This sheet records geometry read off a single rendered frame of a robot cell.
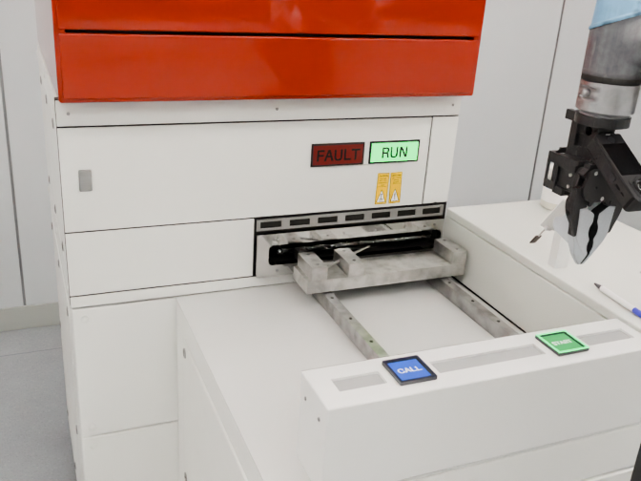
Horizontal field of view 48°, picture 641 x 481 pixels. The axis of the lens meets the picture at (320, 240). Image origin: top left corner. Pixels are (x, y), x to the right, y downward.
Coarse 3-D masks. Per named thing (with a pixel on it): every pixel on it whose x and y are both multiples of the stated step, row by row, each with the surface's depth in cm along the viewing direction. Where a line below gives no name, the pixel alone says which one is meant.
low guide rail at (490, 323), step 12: (444, 288) 153; (456, 288) 150; (456, 300) 149; (468, 300) 145; (468, 312) 145; (480, 312) 141; (480, 324) 141; (492, 324) 138; (504, 324) 136; (504, 336) 135
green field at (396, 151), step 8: (376, 144) 149; (384, 144) 150; (392, 144) 151; (400, 144) 152; (408, 144) 152; (416, 144) 153; (376, 152) 150; (384, 152) 151; (392, 152) 152; (400, 152) 152; (408, 152) 153; (416, 152) 154; (376, 160) 151; (384, 160) 152; (392, 160) 152
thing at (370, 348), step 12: (324, 300) 143; (336, 300) 142; (336, 312) 138; (348, 312) 137; (348, 324) 133; (360, 324) 133; (348, 336) 134; (360, 336) 129; (360, 348) 130; (372, 348) 125
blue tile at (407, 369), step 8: (408, 360) 100; (416, 360) 101; (392, 368) 98; (400, 368) 98; (408, 368) 98; (416, 368) 98; (424, 368) 99; (400, 376) 96; (408, 376) 96; (416, 376) 97
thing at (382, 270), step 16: (384, 256) 156; (400, 256) 156; (416, 256) 157; (432, 256) 157; (336, 272) 146; (368, 272) 147; (384, 272) 148; (400, 272) 149; (416, 272) 151; (432, 272) 152; (448, 272) 154; (304, 288) 143; (320, 288) 143; (336, 288) 145; (352, 288) 146
